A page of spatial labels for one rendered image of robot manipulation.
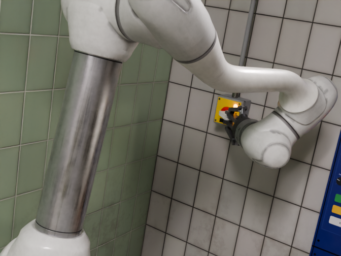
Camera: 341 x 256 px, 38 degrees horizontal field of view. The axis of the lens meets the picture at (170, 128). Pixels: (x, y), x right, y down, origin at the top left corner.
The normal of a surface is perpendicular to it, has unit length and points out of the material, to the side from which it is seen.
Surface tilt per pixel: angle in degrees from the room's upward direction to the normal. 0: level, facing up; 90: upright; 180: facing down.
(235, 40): 90
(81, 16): 87
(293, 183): 90
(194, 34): 106
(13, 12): 90
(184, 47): 132
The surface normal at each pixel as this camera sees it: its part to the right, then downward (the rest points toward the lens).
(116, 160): 0.83, 0.26
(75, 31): -0.66, 0.02
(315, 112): 0.45, 0.51
